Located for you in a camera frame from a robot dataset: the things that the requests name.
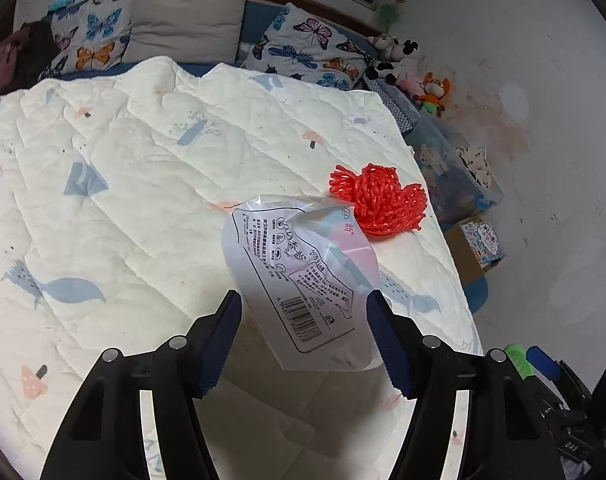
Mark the butterfly print pillow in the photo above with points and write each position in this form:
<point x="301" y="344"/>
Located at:
<point x="308" y="45"/>
<point x="93" y="35"/>

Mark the grey pillow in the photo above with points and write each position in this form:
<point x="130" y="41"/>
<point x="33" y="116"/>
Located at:
<point x="188" y="20"/>

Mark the white quilted blanket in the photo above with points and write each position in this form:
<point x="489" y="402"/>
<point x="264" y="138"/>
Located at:
<point x="133" y="185"/>

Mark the clear storage box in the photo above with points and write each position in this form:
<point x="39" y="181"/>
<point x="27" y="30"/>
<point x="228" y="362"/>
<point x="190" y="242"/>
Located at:
<point x="458" y="195"/>

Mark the black white spotted cloth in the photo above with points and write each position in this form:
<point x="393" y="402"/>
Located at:
<point x="475" y="167"/>

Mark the white printed plastic wrapper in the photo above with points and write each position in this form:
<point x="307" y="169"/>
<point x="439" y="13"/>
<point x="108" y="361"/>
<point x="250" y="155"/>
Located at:
<point x="293" y="270"/>

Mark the black white cow plush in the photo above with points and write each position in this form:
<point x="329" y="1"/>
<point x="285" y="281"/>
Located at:
<point x="393" y="55"/>

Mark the red foam net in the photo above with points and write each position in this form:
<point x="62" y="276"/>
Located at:
<point x="383" y="200"/>

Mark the grey striped cloth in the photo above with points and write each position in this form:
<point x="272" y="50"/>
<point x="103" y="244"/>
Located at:
<point x="398" y="107"/>

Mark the pink plush toy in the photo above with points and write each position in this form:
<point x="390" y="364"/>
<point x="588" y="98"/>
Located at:
<point x="410" y="85"/>

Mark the dark red clothes pile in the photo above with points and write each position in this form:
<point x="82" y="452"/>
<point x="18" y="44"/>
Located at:
<point x="13" y="60"/>

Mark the wooden headboard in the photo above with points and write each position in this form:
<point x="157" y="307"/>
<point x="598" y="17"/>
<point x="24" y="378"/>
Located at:
<point x="308" y="2"/>

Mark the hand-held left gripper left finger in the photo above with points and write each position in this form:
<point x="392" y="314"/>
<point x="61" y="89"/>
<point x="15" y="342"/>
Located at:
<point x="218" y="345"/>

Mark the orange tiger plush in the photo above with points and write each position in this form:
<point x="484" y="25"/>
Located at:
<point x="435" y="92"/>

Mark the cardboard box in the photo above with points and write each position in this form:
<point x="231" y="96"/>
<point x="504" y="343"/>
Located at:
<point x="470" y="255"/>

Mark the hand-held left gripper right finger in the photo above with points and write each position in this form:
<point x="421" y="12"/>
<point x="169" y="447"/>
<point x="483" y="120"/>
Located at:
<point x="390" y="345"/>

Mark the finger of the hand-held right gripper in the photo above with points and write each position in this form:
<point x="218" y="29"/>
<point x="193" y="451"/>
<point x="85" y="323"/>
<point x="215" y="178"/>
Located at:
<point x="544" y="365"/>

